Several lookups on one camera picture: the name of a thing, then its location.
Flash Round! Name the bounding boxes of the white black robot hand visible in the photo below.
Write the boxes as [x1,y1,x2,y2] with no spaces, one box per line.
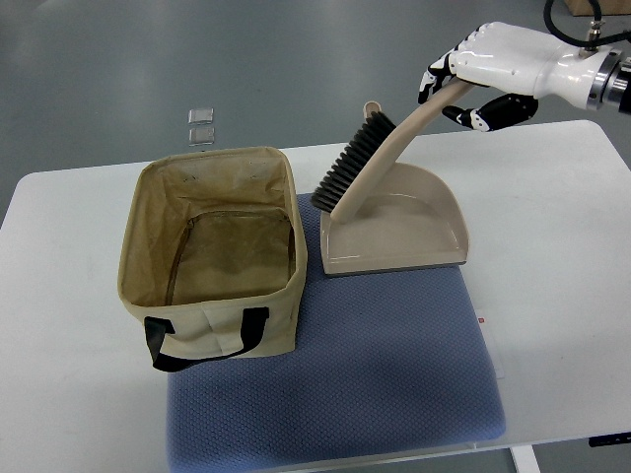
[418,22,620,132]

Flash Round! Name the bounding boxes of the beige hand broom black bristles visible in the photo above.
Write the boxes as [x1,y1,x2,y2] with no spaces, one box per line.
[311,79,473,224]

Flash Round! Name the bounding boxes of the yellow fabric storage bag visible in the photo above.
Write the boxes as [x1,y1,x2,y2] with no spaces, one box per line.
[117,147,308,372]

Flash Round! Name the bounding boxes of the wooden box corner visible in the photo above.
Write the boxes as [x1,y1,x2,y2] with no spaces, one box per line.
[564,0,631,16]

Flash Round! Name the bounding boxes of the beige plastic dustpan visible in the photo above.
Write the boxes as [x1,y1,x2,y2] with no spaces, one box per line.
[319,101,470,278]

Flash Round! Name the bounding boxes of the blue textured mat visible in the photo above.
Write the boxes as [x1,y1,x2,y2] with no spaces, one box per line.
[167,195,506,472]

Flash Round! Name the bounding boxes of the black table control panel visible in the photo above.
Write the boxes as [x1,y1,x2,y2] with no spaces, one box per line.
[589,432,631,448]

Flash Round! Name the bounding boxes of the white table leg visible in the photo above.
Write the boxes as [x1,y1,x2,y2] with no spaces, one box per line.
[510,445,541,473]

